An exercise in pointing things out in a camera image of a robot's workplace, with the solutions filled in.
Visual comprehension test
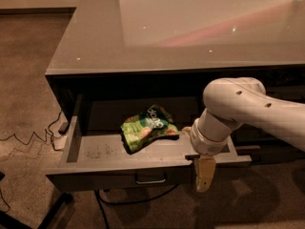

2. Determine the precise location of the grey drawer cabinet counter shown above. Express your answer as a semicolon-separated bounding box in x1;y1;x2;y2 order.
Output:
46;0;305;163

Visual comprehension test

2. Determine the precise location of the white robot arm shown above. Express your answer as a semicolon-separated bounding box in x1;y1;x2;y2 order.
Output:
189;77;305;192

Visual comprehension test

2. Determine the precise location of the black power adapter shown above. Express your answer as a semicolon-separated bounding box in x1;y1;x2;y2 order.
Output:
58;122;69;135

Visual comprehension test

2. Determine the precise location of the green snack bag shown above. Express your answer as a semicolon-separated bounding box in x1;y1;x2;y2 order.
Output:
121;104;179;154

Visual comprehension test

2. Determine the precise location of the thin black tangled wire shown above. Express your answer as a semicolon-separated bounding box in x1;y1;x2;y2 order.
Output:
0;110;70;215

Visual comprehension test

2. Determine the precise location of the thick black floor cable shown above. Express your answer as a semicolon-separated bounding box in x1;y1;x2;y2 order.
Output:
93;184;179;229

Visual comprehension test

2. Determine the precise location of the black stand leg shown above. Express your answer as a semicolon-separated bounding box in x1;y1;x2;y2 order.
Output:
1;174;72;229

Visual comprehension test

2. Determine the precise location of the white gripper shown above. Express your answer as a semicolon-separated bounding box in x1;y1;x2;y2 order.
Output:
181;117;229;193

